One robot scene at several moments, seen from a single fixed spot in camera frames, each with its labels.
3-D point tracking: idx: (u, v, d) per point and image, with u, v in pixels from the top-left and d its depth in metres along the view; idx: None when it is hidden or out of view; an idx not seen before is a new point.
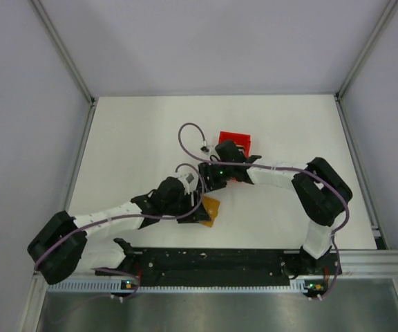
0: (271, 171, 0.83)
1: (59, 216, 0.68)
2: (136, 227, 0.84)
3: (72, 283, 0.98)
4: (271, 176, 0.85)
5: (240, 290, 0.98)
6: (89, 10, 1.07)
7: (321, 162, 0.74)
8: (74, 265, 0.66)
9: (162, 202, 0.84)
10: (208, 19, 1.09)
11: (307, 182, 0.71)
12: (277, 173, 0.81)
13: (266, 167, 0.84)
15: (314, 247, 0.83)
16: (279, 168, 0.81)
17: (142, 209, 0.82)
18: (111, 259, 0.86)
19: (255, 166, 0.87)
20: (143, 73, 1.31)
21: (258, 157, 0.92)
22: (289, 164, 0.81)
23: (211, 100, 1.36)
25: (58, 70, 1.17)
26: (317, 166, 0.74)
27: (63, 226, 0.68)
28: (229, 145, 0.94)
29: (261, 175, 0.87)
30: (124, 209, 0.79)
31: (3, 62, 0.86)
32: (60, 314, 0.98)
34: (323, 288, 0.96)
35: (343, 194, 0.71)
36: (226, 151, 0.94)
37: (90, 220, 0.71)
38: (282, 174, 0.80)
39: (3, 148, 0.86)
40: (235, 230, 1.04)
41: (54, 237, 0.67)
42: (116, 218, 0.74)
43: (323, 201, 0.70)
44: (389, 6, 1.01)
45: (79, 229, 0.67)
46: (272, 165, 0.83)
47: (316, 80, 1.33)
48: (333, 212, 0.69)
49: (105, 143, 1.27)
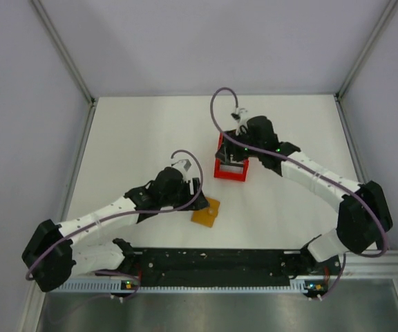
0: (314, 178, 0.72)
1: (44, 225, 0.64)
2: (134, 222, 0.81)
3: (71, 283, 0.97)
4: (309, 181, 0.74)
5: (240, 289, 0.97)
6: (89, 10, 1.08)
7: (376, 187, 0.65)
8: (65, 272, 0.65)
9: (159, 194, 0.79)
10: (208, 19, 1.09)
11: (354, 207, 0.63)
12: (321, 182, 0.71)
13: (309, 170, 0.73)
15: (320, 253, 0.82)
16: (325, 178, 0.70)
17: (137, 203, 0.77)
18: (110, 261, 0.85)
19: (293, 162, 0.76)
20: (143, 73, 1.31)
21: (298, 151, 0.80)
22: (336, 178, 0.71)
23: (211, 100, 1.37)
25: (58, 70, 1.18)
26: (370, 191, 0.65)
27: (50, 234, 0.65)
28: (265, 124, 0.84)
29: (295, 172, 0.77)
30: (115, 209, 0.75)
31: (3, 62, 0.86)
32: (60, 315, 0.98)
34: (323, 289, 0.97)
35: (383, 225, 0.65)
36: (261, 131, 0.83)
37: (77, 227, 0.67)
38: (327, 187, 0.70)
39: (3, 147, 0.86)
40: (235, 230, 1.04)
41: (42, 245, 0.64)
42: (105, 220, 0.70)
43: (365, 230, 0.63)
44: (389, 6, 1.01)
45: (64, 238, 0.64)
46: (316, 171, 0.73)
47: (316, 80, 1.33)
48: (369, 243, 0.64)
49: (105, 143, 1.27)
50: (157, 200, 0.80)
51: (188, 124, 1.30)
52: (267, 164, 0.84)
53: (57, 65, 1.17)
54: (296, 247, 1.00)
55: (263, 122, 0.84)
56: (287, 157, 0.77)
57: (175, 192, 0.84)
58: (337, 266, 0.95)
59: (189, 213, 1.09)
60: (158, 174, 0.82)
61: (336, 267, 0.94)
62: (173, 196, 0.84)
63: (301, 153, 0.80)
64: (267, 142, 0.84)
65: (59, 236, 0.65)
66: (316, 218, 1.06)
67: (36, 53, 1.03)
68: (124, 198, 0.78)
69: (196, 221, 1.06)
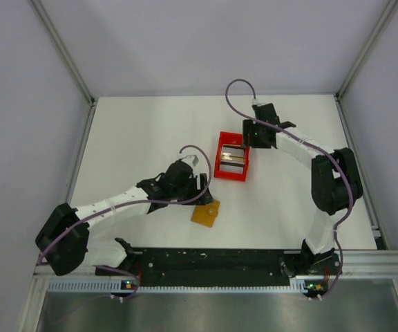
0: (298, 144, 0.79)
1: (61, 208, 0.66)
2: (145, 211, 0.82)
3: (71, 283, 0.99)
4: (296, 149, 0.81)
5: (239, 290, 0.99)
6: (89, 10, 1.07)
7: (349, 153, 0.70)
8: (79, 256, 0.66)
9: (170, 186, 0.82)
10: (208, 18, 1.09)
11: (323, 164, 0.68)
12: (303, 147, 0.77)
13: (294, 137, 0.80)
15: (314, 241, 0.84)
16: (307, 144, 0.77)
17: (148, 193, 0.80)
18: (113, 258, 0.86)
19: (285, 133, 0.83)
20: (143, 73, 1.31)
21: (294, 126, 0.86)
22: (317, 143, 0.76)
23: (211, 100, 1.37)
25: (58, 70, 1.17)
26: (343, 155, 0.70)
27: (66, 218, 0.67)
28: (267, 107, 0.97)
29: (287, 142, 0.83)
30: (130, 196, 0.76)
31: (3, 63, 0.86)
32: (60, 315, 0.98)
34: (323, 288, 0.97)
35: (354, 191, 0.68)
36: (263, 110, 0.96)
37: (92, 211, 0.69)
38: (307, 151, 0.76)
39: (3, 148, 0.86)
40: (235, 231, 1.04)
41: (58, 229, 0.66)
42: (120, 206, 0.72)
43: (332, 189, 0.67)
44: (389, 7, 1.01)
45: (81, 220, 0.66)
46: (301, 138, 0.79)
47: (316, 80, 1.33)
48: (335, 203, 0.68)
49: (105, 142, 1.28)
50: (168, 191, 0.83)
51: (189, 123, 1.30)
52: (266, 137, 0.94)
53: (57, 65, 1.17)
54: (296, 247, 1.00)
55: (266, 106, 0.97)
56: (280, 128, 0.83)
57: (184, 186, 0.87)
58: (336, 265, 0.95)
59: (188, 213, 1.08)
60: (169, 167, 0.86)
61: (336, 266, 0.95)
62: (182, 189, 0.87)
63: (296, 128, 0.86)
64: (269, 120, 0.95)
65: (76, 218, 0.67)
66: None
67: (35, 53, 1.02)
68: (137, 188, 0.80)
69: (196, 221, 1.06)
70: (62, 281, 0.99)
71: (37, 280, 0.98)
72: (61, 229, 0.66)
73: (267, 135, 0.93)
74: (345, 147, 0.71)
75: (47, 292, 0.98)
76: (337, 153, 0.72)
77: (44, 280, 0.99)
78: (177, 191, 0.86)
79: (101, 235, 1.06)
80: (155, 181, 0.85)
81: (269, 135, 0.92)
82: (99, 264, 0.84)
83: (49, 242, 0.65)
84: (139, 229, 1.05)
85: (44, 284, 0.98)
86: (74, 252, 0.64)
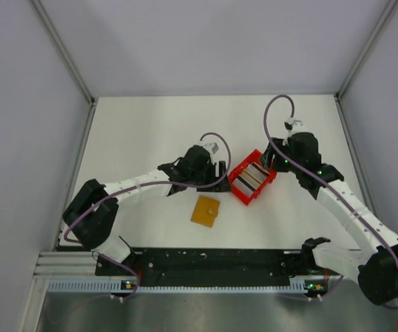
0: (350, 216, 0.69)
1: (89, 185, 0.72)
2: (165, 194, 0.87)
3: (72, 283, 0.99)
4: (345, 216, 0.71)
5: (238, 290, 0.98)
6: (90, 10, 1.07)
7: None
8: (106, 231, 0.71)
9: (188, 169, 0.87)
10: (208, 19, 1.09)
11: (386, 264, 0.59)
12: (358, 223, 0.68)
13: (348, 207, 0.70)
15: (323, 259, 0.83)
16: (363, 222, 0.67)
17: (170, 175, 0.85)
18: (119, 252, 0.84)
19: (334, 194, 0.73)
20: (143, 73, 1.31)
21: (341, 180, 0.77)
22: (375, 223, 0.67)
23: (211, 100, 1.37)
25: (57, 70, 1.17)
26: None
27: (95, 194, 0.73)
28: (309, 143, 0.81)
29: (333, 203, 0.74)
30: (153, 177, 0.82)
31: (1, 62, 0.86)
32: (61, 314, 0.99)
34: (323, 288, 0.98)
35: None
36: (305, 146, 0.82)
37: (119, 187, 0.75)
38: (363, 231, 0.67)
39: (3, 148, 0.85)
40: (236, 231, 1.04)
41: (86, 205, 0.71)
42: (144, 185, 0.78)
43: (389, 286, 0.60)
44: (389, 6, 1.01)
45: (110, 195, 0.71)
46: (356, 209, 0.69)
47: (316, 81, 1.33)
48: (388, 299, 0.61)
49: (106, 141, 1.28)
50: (186, 175, 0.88)
51: (189, 124, 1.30)
52: (305, 183, 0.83)
53: (57, 64, 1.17)
54: (294, 247, 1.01)
55: (309, 141, 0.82)
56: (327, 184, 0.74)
57: (201, 170, 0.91)
58: None
59: (188, 212, 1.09)
60: (186, 152, 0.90)
61: None
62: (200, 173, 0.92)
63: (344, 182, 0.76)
64: (309, 160, 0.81)
65: (103, 194, 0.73)
66: (317, 214, 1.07)
67: (35, 53, 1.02)
68: (159, 171, 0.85)
69: (196, 221, 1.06)
70: (62, 282, 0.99)
71: (37, 281, 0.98)
72: (88, 205, 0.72)
73: (305, 182, 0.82)
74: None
75: (47, 292, 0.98)
76: None
77: (44, 279, 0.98)
78: (193, 175, 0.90)
79: None
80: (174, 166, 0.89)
81: (309, 182, 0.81)
82: (103, 254, 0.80)
83: (77, 216, 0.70)
84: (138, 230, 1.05)
85: (44, 283, 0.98)
86: (101, 227, 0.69)
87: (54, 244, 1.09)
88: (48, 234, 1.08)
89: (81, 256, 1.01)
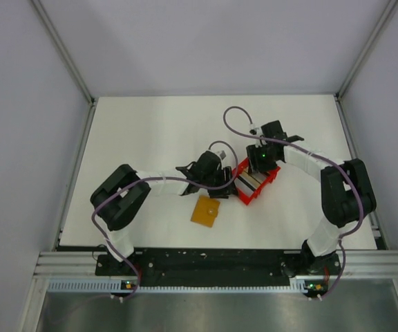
0: (306, 155, 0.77)
1: (122, 169, 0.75)
2: (179, 193, 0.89)
3: (71, 283, 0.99)
4: (304, 160, 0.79)
5: (239, 290, 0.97)
6: (89, 10, 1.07)
7: (361, 165, 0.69)
8: (133, 214, 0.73)
9: (201, 172, 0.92)
10: (208, 19, 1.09)
11: (334, 177, 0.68)
12: (311, 159, 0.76)
13: (302, 150, 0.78)
15: (316, 244, 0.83)
16: (316, 155, 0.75)
17: (186, 176, 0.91)
18: (126, 245, 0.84)
19: (292, 146, 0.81)
20: (144, 73, 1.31)
21: (302, 140, 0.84)
22: (326, 155, 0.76)
23: (211, 100, 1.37)
25: (57, 70, 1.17)
26: (354, 167, 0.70)
27: (126, 178, 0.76)
28: (274, 124, 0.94)
29: (294, 154, 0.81)
30: (174, 173, 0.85)
31: (1, 63, 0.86)
32: (60, 315, 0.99)
34: (323, 288, 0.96)
35: (367, 207, 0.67)
36: (269, 127, 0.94)
37: (148, 174, 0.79)
38: (315, 162, 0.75)
39: (3, 148, 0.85)
40: (237, 230, 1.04)
41: (116, 187, 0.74)
42: (170, 178, 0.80)
43: (343, 201, 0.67)
44: (389, 6, 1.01)
45: (143, 179, 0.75)
46: (309, 150, 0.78)
47: (316, 80, 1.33)
48: (347, 216, 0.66)
49: (106, 140, 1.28)
50: (199, 178, 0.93)
51: (189, 124, 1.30)
52: (272, 151, 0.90)
53: (57, 65, 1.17)
54: (294, 247, 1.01)
55: (273, 123, 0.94)
56: (285, 142, 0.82)
57: (212, 174, 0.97)
58: (336, 265, 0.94)
59: (189, 213, 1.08)
60: (200, 156, 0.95)
61: (336, 266, 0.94)
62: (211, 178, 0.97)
63: (304, 142, 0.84)
64: (276, 135, 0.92)
65: (135, 178, 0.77)
66: (316, 214, 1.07)
67: (36, 54, 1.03)
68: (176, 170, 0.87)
69: (196, 222, 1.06)
70: (62, 281, 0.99)
71: (37, 281, 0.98)
72: (117, 189, 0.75)
73: (274, 151, 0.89)
74: (354, 159, 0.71)
75: (47, 292, 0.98)
76: (348, 165, 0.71)
77: (44, 280, 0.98)
78: (205, 179, 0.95)
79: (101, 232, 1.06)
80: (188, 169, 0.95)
81: (278, 149, 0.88)
82: (113, 245, 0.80)
83: (103, 198, 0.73)
84: (138, 230, 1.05)
85: (44, 284, 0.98)
86: (131, 207, 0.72)
87: (54, 244, 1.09)
88: (48, 234, 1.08)
89: (81, 256, 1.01)
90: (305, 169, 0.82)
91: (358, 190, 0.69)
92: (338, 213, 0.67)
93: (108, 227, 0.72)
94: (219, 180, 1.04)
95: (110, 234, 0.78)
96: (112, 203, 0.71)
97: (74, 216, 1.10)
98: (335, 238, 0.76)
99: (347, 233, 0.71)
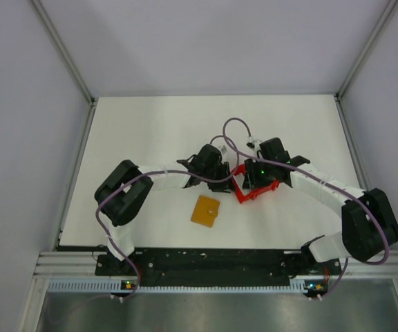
0: (319, 185, 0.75)
1: (124, 164, 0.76)
2: (182, 185, 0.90)
3: (71, 283, 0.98)
4: (316, 189, 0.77)
5: (238, 290, 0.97)
6: (90, 10, 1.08)
7: (381, 195, 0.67)
8: (136, 207, 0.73)
9: (202, 165, 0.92)
10: (208, 18, 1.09)
11: (357, 212, 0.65)
12: (325, 189, 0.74)
13: (314, 178, 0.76)
15: (321, 253, 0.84)
16: (330, 185, 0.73)
17: (188, 169, 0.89)
18: (128, 243, 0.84)
19: (300, 172, 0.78)
20: (144, 73, 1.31)
21: (308, 162, 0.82)
22: (340, 184, 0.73)
23: (210, 100, 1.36)
25: (57, 70, 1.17)
26: (374, 198, 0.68)
27: (128, 174, 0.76)
28: (274, 142, 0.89)
29: (303, 182, 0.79)
30: (175, 166, 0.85)
31: (1, 63, 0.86)
32: (59, 315, 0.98)
34: (323, 288, 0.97)
35: (392, 238, 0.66)
36: (270, 146, 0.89)
37: (150, 169, 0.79)
38: (332, 194, 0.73)
39: (3, 149, 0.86)
40: (238, 230, 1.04)
41: (119, 182, 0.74)
42: (171, 171, 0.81)
43: (368, 236, 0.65)
44: (389, 7, 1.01)
45: (146, 173, 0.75)
46: (322, 178, 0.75)
47: (316, 81, 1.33)
48: (374, 252, 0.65)
49: (106, 140, 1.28)
50: (200, 171, 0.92)
51: (188, 123, 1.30)
52: (278, 176, 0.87)
53: (57, 65, 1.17)
54: (294, 247, 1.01)
55: (274, 141, 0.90)
56: (296, 167, 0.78)
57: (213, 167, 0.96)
58: (336, 265, 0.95)
59: (189, 213, 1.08)
60: (200, 149, 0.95)
61: (336, 267, 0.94)
62: (211, 171, 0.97)
63: (310, 164, 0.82)
64: (278, 155, 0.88)
65: (137, 173, 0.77)
66: (316, 214, 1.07)
67: (36, 53, 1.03)
68: (177, 163, 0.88)
69: (196, 222, 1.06)
70: (62, 281, 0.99)
71: (37, 281, 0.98)
72: (119, 184, 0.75)
73: (279, 174, 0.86)
74: (374, 189, 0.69)
75: (47, 292, 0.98)
76: (366, 195, 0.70)
77: (44, 280, 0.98)
78: (206, 171, 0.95)
79: (101, 232, 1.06)
80: (188, 162, 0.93)
81: (282, 173, 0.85)
82: (116, 244, 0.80)
83: (108, 194, 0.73)
84: (138, 229, 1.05)
85: (44, 284, 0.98)
86: (135, 203, 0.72)
87: (53, 244, 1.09)
88: (48, 234, 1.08)
89: (81, 256, 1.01)
90: (315, 196, 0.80)
91: (381, 222, 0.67)
92: (364, 250, 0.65)
93: (113, 222, 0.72)
94: (219, 173, 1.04)
95: (114, 232, 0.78)
96: (115, 198, 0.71)
97: (74, 215, 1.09)
98: (344, 254, 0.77)
99: (369, 263, 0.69)
